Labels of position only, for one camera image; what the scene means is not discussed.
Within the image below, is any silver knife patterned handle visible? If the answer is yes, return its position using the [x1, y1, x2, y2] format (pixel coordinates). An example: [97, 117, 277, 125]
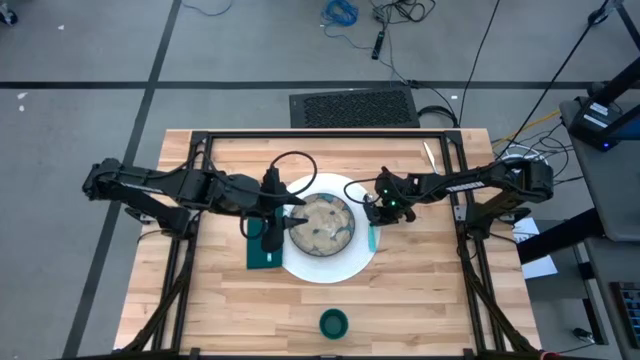
[423, 141, 442, 174]

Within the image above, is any patterned ceramic bowl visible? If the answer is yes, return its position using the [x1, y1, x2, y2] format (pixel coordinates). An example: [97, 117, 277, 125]
[287, 192, 357, 258]

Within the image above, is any yellow cable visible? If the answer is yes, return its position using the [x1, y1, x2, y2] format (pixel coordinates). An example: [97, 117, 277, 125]
[504, 109, 562, 144]

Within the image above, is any black desk leg bar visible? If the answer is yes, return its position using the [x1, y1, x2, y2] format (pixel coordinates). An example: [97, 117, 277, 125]
[516, 207, 607, 265]

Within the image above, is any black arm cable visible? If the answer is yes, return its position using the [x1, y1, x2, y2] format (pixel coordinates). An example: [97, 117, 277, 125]
[269, 150, 319, 201]
[343, 178, 382, 206]

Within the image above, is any black tripod cable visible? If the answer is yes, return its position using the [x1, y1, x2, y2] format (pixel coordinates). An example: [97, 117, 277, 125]
[494, 4, 612, 161]

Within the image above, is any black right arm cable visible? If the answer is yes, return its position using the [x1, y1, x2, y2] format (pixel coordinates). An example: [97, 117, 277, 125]
[343, 178, 382, 206]

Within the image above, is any tangled black cable bundle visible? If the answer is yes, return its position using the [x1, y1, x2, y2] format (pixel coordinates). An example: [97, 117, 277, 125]
[369, 0, 437, 25]

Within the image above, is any black keyboard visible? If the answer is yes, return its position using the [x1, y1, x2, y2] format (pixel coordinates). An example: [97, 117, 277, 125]
[610, 281, 640, 349]

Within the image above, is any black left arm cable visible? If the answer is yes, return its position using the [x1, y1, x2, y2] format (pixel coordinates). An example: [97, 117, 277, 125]
[269, 150, 319, 201]

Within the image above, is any grey side desk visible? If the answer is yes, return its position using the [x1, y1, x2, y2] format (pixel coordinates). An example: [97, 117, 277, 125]
[558, 97, 640, 360]

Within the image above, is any black perforated floor grate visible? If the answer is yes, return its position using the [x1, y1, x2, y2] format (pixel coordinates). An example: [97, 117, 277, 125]
[288, 86, 422, 129]

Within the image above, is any black tripod stand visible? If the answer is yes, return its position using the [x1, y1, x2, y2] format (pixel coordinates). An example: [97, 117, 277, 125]
[587, 0, 640, 51]

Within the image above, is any white paper sheet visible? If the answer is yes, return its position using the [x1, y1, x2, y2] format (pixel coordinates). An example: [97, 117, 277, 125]
[510, 217, 559, 280]

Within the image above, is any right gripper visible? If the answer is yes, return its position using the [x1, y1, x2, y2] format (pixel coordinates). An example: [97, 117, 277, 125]
[363, 167, 419, 226]

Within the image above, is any dark green plastic cup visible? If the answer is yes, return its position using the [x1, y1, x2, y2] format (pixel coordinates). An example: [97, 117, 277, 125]
[318, 308, 350, 341]

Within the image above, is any blue coiled cable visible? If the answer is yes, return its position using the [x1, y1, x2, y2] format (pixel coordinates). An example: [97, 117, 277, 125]
[319, 0, 409, 85]

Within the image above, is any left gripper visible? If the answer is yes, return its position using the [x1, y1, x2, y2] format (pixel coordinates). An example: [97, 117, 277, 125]
[259, 167, 310, 253]

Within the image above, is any black box blue light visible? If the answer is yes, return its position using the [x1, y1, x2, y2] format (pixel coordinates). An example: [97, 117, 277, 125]
[568, 97, 640, 152]

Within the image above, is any black stand beam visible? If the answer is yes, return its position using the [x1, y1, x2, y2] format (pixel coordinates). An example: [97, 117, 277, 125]
[587, 54, 640, 109]

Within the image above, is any long black floor cable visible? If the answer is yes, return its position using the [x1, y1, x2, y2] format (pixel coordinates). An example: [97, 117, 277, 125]
[456, 0, 502, 127]

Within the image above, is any black aluminium table frame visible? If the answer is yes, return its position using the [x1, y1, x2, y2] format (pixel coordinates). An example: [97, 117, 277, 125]
[119, 129, 541, 360]

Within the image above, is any dark green cloth napkin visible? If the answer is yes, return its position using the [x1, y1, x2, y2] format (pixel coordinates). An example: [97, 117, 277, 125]
[246, 207, 285, 271]

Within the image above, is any white round plate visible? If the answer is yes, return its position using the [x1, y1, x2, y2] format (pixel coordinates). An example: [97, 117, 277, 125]
[279, 172, 382, 285]

